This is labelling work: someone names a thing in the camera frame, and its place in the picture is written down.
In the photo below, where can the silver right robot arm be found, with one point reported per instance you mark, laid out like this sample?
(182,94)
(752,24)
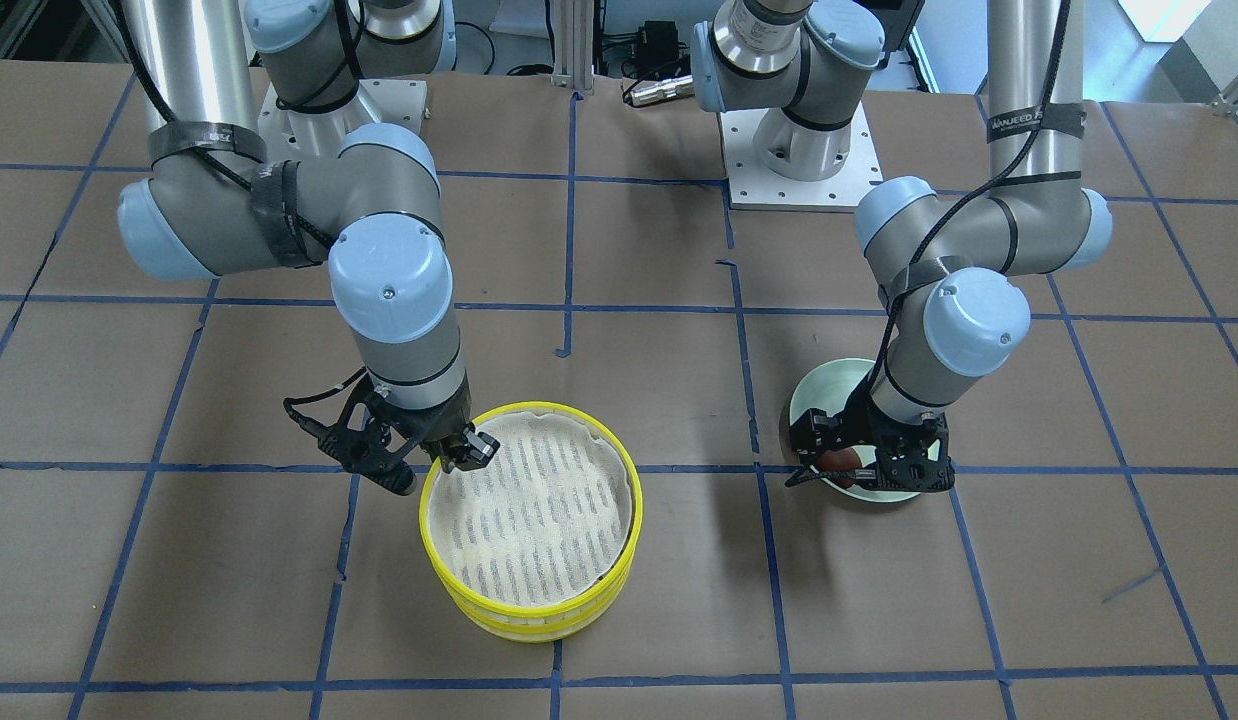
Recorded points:
(368,208)

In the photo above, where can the white mesh steamer liner cloth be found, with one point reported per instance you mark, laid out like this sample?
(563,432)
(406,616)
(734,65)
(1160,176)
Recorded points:
(529,500)

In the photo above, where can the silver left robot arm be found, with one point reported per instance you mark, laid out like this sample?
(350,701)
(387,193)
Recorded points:
(943,269)

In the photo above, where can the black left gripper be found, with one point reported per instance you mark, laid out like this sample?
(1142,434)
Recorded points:
(861,428)

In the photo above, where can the brown steamed bun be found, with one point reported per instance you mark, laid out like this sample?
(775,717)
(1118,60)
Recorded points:
(844,459)

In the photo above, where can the silver cylindrical connector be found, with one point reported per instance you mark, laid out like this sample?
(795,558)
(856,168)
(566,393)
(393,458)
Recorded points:
(650,92)

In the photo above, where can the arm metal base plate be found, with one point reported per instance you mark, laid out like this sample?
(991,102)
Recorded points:
(773,164)
(290,134)

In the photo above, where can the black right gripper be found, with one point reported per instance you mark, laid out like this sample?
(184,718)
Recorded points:
(441,428)

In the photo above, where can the black power adapter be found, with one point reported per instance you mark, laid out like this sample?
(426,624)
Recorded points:
(656,43)

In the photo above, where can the mint green plate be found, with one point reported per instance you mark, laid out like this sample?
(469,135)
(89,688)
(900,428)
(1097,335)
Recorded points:
(827,387)

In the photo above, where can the aluminium frame post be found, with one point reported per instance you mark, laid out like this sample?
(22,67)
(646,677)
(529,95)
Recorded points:
(573,33)

